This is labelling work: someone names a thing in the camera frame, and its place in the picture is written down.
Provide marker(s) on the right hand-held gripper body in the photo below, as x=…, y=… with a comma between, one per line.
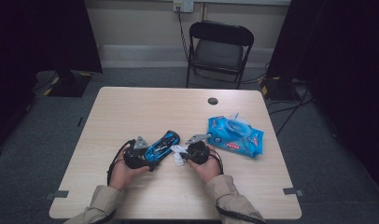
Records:
x=198, y=152

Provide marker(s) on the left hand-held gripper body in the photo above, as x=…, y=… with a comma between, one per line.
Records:
x=141, y=143

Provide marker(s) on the white wet wipe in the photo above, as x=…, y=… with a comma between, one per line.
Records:
x=178, y=158

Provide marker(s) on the blue toy car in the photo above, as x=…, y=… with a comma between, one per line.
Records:
x=164, y=146

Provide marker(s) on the blue wet wipes pack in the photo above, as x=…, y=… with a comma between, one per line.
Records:
x=237, y=140

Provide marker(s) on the person's right hand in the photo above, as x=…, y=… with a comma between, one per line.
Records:
x=209, y=169

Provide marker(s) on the person's left hand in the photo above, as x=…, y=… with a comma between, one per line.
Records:
x=120, y=177

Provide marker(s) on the small black floor strip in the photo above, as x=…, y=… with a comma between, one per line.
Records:
x=80, y=121

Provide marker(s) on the black stand base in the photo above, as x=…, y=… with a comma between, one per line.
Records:
x=69, y=85
x=277, y=90

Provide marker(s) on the grey tape strip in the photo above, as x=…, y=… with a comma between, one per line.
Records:
x=291, y=191
x=58, y=194

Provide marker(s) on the black folding chair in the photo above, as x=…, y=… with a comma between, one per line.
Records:
x=220, y=53

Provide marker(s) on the black curtain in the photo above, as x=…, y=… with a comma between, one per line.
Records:
x=38, y=46
x=343, y=62

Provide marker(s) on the white wall socket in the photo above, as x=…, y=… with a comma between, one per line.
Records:
x=183, y=5

